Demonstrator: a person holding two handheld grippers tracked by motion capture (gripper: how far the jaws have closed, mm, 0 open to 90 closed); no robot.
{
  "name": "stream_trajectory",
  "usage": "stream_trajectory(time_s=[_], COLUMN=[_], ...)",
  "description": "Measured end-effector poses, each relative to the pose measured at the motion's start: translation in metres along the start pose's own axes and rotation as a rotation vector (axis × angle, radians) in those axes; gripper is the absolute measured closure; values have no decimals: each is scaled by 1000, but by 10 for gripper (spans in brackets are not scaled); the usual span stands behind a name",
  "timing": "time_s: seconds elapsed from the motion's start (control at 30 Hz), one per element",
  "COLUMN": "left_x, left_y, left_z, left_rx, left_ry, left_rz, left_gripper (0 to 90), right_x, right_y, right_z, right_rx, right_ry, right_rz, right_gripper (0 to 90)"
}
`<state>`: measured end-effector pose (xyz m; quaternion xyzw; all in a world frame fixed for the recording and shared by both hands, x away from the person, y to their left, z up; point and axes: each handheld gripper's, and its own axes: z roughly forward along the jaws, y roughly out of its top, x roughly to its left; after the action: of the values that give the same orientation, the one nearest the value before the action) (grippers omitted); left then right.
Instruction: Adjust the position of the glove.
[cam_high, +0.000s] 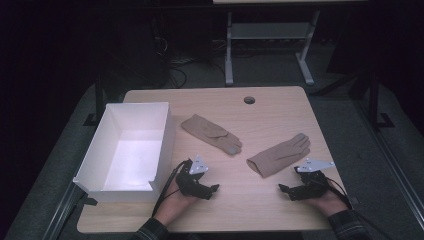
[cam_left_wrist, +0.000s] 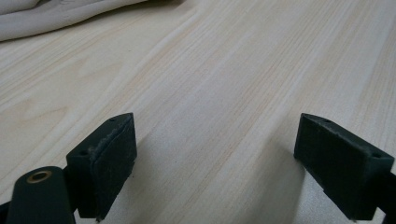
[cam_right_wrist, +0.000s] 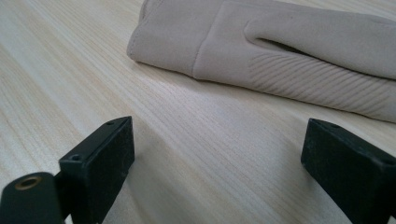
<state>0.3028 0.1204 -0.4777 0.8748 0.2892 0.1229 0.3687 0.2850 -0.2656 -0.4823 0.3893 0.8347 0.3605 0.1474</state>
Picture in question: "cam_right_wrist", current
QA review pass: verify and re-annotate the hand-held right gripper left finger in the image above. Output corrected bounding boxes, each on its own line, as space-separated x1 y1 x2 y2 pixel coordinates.
54 116 136 224

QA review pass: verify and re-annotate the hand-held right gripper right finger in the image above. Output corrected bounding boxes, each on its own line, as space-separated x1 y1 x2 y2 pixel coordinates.
300 118 396 224

